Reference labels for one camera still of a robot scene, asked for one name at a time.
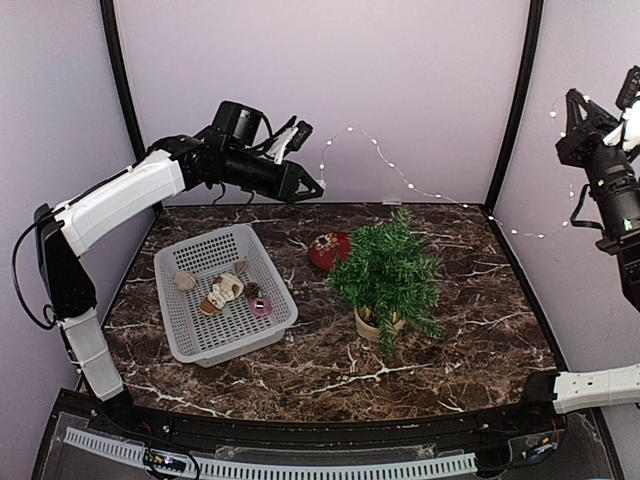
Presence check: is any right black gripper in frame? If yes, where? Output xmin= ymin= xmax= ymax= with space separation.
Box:
xmin=553 ymin=86 xmax=640 ymax=244

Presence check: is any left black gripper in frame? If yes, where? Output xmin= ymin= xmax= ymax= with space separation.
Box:
xmin=223 ymin=146 xmax=324 ymax=203

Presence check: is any red floral plate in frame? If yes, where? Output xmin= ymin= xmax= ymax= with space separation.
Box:
xmin=308 ymin=232 xmax=352 ymax=272

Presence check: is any small potted christmas tree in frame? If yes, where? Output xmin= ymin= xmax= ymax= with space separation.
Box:
xmin=328 ymin=209 xmax=443 ymax=357

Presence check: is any white plastic basket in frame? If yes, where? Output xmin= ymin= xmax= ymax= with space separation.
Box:
xmin=154 ymin=224 xmax=298 ymax=367

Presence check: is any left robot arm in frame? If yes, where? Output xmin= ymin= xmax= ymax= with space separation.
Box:
xmin=10 ymin=100 xmax=325 ymax=436

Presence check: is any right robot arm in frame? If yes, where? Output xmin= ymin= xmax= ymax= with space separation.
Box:
xmin=510 ymin=88 xmax=639 ymax=434

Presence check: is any small seashell ornament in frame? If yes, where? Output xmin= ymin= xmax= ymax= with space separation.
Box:
xmin=234 ymin=261 xmax=248 ymax=275

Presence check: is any brown pine cone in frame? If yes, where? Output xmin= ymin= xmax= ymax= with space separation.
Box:
xmin=243 ymin=282 xmax=261 ymax=301

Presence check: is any pink ball ornament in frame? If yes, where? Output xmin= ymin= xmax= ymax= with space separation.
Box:
xmin=251 ymin=298 xmax=272 ymax=318

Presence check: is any knit doll ornament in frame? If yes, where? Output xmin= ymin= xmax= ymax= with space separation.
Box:
xmin=200 ymin=273 xmax=244 ymax=316

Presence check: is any beige fluffy ornament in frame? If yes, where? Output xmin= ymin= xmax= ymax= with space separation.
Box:
xmin=173 ymin=270 xmax=197 ymax=291

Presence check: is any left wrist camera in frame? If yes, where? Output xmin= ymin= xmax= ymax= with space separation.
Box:
xmin=266 ymin=116 xmax=313 ymax=165

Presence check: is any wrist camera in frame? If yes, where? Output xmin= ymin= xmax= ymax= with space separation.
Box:
xmin=603 ymin=65 xmax=639 ymax=153
xmin=266 ymin=116 xmax=313 ymax=165

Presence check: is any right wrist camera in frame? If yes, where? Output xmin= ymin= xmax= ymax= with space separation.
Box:
xmin=603 ymin=65 xmax=639 ymax=153

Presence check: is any right black frame post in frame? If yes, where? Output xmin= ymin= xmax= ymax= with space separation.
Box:
xmin=483 ymin=0 xmax=544 ymax=215

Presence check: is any black front rail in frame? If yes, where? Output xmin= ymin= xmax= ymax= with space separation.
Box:
xmin=76 ymin=396 xmax=567 ymax=460

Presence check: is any white cable duct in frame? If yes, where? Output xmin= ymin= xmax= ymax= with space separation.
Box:
xmin=63 ymin=427 xmax=478 ymax=479

